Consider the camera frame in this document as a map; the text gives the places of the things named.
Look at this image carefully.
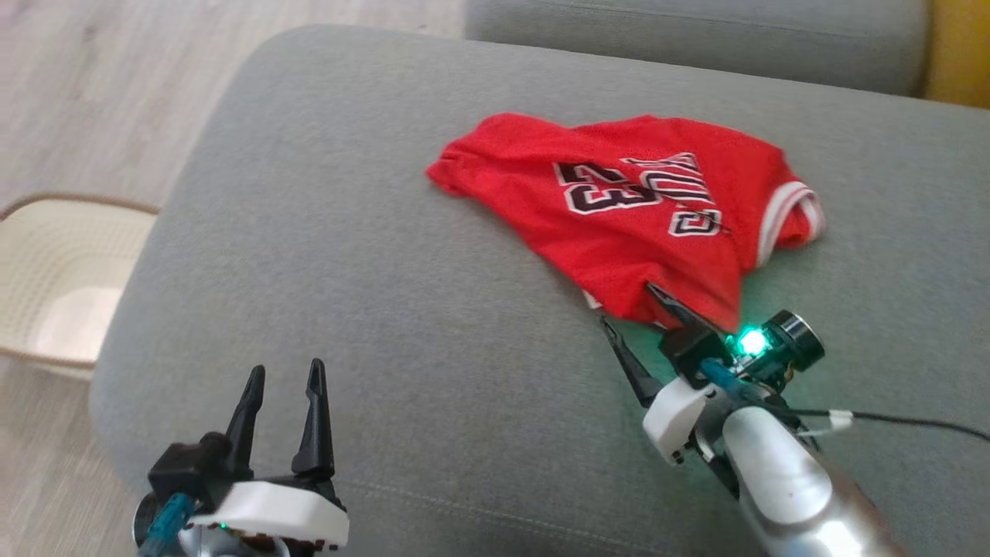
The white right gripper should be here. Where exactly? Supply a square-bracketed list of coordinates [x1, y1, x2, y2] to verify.
[599, 282, 724, 465]

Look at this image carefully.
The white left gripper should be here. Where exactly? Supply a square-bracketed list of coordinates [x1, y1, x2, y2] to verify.
[186, 358, 350, 554]

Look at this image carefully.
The red Bulls 23 jersey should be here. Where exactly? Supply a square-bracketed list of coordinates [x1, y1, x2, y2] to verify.
[425, 112, 827, 333]

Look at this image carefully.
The grey sofa seat cushion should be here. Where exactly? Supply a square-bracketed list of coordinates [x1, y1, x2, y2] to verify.
[89, 23, 990, 557]

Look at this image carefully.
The cream laundry basket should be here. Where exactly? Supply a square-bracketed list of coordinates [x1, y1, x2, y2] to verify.
[0, 193, 160, 381]

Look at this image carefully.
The grey sofa back cushion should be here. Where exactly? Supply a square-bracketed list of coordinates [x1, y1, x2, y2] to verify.
[464, 0, 930, 98]

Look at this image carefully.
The yellow pillow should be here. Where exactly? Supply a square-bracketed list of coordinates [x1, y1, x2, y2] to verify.
[924, 0, 990, 109]

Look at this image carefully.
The blue right cable connector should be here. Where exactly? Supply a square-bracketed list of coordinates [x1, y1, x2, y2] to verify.
[700, 357, 763, 401]

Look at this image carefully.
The blue cable connector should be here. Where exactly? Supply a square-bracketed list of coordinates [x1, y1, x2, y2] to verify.
[145, 495, 194, 557]
[700, 357, 763, 401]

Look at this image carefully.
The blue left cable connector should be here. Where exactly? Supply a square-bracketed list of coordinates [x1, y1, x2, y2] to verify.
[145, 495, 194, 557]

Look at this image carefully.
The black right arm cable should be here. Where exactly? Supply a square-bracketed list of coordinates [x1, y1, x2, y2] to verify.
[773, 406, 990, 444]

